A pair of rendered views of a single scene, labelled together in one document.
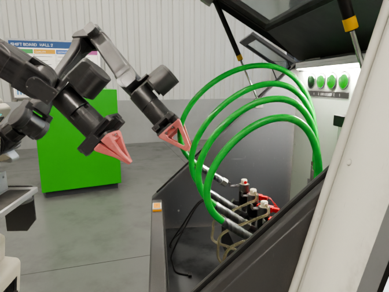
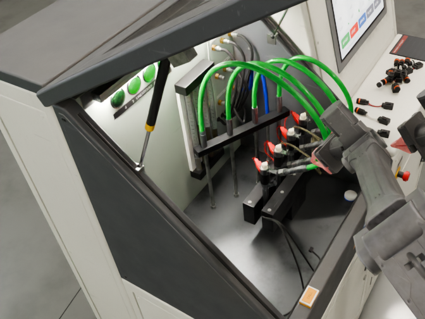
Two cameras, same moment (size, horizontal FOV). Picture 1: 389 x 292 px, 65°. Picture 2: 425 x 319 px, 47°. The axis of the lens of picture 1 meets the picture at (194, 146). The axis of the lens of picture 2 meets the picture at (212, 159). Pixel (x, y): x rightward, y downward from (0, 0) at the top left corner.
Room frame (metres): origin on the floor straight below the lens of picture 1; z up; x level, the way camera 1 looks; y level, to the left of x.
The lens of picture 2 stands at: (1.58, 0.45, 2.04)
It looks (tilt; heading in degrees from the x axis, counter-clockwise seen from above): 43 degrees down; 226
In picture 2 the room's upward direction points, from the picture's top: 8 degrees counter-clockwise
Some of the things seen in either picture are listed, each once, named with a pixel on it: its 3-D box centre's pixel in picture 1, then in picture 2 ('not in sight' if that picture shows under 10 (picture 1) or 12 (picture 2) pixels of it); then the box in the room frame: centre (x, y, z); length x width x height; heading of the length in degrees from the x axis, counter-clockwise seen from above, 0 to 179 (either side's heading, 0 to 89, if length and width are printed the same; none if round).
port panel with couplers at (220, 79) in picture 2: not in sight; (226, 68); (0.60, -0.43, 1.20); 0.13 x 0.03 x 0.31; 7
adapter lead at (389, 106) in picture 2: not in sight; (374, 103); (0.25, -0.08, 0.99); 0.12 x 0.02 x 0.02; 106
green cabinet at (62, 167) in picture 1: (77, 138); not in sight; (4.10, 1.58, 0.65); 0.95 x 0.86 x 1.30; 115
